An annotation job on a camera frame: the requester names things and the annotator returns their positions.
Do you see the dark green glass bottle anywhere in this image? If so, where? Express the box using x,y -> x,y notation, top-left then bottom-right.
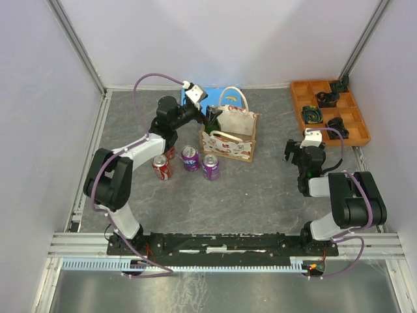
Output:
205,119 -> 221,135

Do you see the patterned canvas tote bag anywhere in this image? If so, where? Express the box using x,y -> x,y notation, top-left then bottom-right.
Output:
199,86 -> 259,162

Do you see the purple soda can front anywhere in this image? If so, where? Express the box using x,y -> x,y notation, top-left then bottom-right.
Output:
181,145 -> 199,172

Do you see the purple soda can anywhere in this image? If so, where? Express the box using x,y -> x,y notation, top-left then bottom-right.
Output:
202,154 -> 220,181
181,145 -> 199,172

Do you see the red soda can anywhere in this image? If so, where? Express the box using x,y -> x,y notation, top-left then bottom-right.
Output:
164,146 -> 176,160
152,155 -> 172,181

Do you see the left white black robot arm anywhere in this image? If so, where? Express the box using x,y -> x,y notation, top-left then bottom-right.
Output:
83,96 -> 222,254

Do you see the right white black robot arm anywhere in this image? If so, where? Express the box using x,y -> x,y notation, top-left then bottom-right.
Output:
280,139 -> 388,257

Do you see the blue printed folded cloth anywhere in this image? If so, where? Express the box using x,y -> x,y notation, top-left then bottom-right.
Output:
179,87 -> 243,115

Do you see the rolled dark sock left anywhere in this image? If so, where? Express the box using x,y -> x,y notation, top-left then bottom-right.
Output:
301,106 -> 323,125

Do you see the rolled dark sock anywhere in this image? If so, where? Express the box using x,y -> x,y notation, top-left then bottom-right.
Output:
315,92 -> 340,108
326,117 -> 349,140
301,106 -> 323,125
329,74 -> 350,93

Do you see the rolled dark sock bottom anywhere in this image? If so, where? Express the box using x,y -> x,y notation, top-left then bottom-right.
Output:
326,117 -> 349,140

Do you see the orange compartment tray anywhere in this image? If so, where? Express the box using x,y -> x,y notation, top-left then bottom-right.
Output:
290,80 -> 371,146

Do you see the rolled dark sock middle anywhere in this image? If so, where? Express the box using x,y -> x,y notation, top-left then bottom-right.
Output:
315,92 -> 340,108

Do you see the rolled dark sock top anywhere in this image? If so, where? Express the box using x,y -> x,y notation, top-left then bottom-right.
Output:
329,74 -> 350,93

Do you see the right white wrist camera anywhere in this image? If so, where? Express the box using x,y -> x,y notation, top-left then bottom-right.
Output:
300,128 -> 323,148

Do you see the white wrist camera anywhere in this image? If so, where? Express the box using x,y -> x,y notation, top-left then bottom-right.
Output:
300,128 -> 323,148
182,80 -> 208,110

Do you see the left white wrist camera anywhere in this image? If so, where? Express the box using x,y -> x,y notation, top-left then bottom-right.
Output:
182,80 -> 208,110

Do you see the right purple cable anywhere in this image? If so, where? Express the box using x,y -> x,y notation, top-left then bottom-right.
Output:
306,127 -> 374,281

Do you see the blue slotted cable duct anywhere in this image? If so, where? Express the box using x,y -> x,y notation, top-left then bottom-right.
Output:
61,258 -> 307,274

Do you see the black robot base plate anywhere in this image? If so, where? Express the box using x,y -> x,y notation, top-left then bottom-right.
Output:
106,231 -> 340,266

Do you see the aluminium frame rail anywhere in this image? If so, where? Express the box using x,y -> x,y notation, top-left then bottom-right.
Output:
48,232 -> 405,260

